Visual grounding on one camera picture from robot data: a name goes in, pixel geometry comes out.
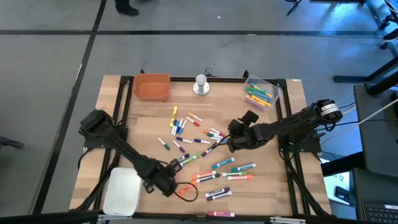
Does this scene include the purple highlighter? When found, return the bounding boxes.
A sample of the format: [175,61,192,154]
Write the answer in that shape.
[243,98,266,111]

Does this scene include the silver metal bracket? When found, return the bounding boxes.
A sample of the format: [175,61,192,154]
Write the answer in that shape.
[98,214,132,223]
[269,217,307,224]

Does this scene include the purple Expo marker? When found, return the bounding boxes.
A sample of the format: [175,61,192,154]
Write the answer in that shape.
[206,190,233,202]
[205,187,231,198]

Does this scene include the white cable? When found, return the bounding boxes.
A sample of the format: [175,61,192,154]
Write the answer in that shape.
[357,98,398,126]

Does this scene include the white plastic bin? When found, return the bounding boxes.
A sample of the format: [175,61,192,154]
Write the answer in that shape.
[102,167,144,217]

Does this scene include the green marker cap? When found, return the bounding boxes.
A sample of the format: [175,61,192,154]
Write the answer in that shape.
[157,138,171,151]

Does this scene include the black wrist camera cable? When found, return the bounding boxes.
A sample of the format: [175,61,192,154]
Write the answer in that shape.
[172,181,199,203]

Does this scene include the orange plastic bin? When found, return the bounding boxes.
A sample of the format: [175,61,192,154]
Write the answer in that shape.
[132,73,172,101]

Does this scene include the teal highlighter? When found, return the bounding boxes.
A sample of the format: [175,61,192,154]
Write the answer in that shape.
[248,90,273,101]

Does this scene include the black phone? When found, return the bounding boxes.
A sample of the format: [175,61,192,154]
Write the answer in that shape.
[335,185,358,207]

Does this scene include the person's foot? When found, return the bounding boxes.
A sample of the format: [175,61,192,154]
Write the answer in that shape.
[114,0,140,17]

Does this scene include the pink-red Expo marker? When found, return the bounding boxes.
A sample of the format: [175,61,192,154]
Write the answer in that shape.
[207,211,236,218]

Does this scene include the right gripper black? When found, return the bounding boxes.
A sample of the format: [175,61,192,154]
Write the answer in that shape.
[228,110,270,154]

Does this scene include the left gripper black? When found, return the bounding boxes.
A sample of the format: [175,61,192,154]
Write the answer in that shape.
[142,157,185,198]

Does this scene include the black floor stand foot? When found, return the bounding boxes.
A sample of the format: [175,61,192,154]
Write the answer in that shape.
[0,136,25,149]

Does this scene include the orange Expo marker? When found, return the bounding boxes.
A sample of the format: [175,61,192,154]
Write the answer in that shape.
[227,174,254,181]

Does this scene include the green highlighter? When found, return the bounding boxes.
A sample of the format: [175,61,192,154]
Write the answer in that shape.
[244,86,269,95]

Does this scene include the black keyboard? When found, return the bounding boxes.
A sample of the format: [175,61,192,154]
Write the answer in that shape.
[362,203,398,224]

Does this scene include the black stand legs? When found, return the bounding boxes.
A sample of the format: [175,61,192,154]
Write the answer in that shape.
[333,57,398,97]

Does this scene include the teal Expo marker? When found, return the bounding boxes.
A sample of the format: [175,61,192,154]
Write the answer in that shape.
[211,157,236,170]
[231,163,257,172]

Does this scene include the black desk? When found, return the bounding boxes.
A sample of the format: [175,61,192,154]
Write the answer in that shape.
[353,83,398,224]

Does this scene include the clear plastic container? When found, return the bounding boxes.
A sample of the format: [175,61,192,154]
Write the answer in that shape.
[241,74,280,112]

